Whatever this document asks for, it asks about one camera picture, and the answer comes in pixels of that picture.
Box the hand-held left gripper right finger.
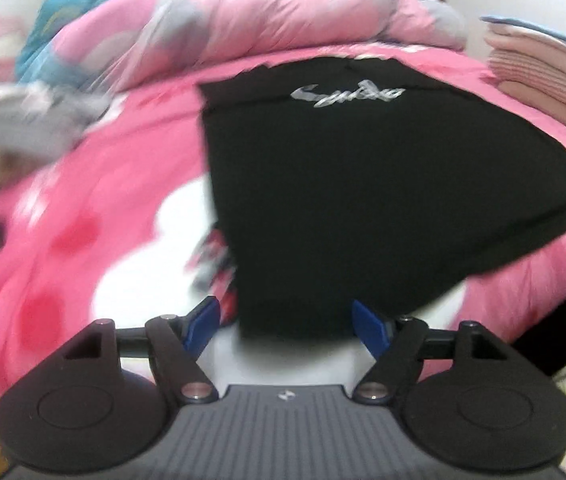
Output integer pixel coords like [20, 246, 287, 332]
[352, 300, 511, 405]

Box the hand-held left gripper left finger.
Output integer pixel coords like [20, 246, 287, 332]
[60, 296, 221, 405]

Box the black T-shirt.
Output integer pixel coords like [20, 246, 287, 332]
[198, 57, 566, 341]

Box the pink floral blanket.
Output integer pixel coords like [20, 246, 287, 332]
[0, 42, 566, 461]

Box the grey sweatshirt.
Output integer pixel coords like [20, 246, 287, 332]
[0, 82, 109, 181]

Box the pink grey floral quilt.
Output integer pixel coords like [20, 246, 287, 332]
[53, 0, 468, 96]

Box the pale pink folded cloth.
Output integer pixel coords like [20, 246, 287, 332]
[483, 27, 566, 68]

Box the teal patterned pillow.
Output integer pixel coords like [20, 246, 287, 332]
[16, 0, 149, 83]

